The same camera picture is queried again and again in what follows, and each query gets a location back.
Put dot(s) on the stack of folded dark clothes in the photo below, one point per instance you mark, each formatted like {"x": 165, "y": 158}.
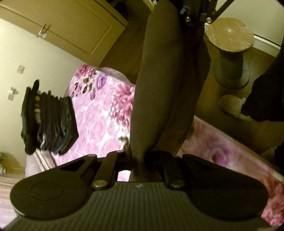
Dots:
{"x": 51, "y": 120}

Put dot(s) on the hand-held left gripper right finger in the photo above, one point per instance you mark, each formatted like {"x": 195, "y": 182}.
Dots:
{"x": 155, "y": 159}

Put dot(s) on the dark brown garment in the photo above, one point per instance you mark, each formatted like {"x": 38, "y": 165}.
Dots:
{"x": 164, "y": 88}

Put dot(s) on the white slipper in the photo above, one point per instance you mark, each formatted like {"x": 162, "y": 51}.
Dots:
{"x": 231, "y": 105}

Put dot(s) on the beige wardrobe door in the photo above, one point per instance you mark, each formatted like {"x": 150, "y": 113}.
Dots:
{"x": 77, "y": 24}

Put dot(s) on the white wall switch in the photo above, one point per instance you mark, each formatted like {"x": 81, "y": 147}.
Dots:
{"x": 20, "y": 69}

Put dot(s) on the person's leg dark trousers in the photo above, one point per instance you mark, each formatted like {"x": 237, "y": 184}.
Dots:
{"x": 266, "y": 93}

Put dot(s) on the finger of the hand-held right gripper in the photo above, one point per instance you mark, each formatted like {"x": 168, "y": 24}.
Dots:
{"x": 190, "y": 10}
{"x": 214, "y": 12}

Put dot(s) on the round wooden stool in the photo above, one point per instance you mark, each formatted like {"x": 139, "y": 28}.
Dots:
{"x": 230, "y": 40}

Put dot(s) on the white wall socket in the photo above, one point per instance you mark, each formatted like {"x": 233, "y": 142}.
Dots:
{"x": 12, "y": 92}

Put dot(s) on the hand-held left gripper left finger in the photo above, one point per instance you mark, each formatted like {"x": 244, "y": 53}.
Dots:
{"x": 124, "y": 160}

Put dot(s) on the pink floral blanket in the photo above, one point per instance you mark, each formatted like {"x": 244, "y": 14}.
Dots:
{"x": 99, "y": 115}

